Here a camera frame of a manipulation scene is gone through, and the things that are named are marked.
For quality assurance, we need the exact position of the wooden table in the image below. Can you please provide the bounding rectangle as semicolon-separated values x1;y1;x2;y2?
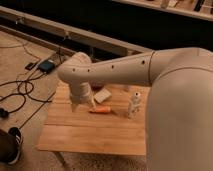
37;82;149;155

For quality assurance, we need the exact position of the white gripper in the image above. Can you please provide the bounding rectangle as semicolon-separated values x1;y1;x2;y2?
69;83;96;112

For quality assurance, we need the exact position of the blue power adapter box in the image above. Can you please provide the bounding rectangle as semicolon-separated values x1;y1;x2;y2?
38;60;55;74

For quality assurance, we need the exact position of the orange carrot toy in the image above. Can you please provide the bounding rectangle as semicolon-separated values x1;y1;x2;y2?
89;106;111;114

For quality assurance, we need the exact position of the long wooden rail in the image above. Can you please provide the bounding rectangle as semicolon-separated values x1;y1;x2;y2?
0;6;151;55

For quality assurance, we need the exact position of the black and white shoe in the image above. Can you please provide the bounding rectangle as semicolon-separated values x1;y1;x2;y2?
8;127;23;165

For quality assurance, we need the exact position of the small black device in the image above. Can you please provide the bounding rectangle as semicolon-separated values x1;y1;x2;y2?
25;62;37;71

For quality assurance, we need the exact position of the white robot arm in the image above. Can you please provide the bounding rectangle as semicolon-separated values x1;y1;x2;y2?
58;47;213;171

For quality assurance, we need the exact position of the black cable on floor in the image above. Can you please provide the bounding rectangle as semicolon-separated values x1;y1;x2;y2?
0;71;54;118

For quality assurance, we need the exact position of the white sponge block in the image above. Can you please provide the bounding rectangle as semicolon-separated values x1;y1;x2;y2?
94;88;111;103

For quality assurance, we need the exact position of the dark red bowl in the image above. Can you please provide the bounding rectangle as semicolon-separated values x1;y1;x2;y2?
91;84;104;90

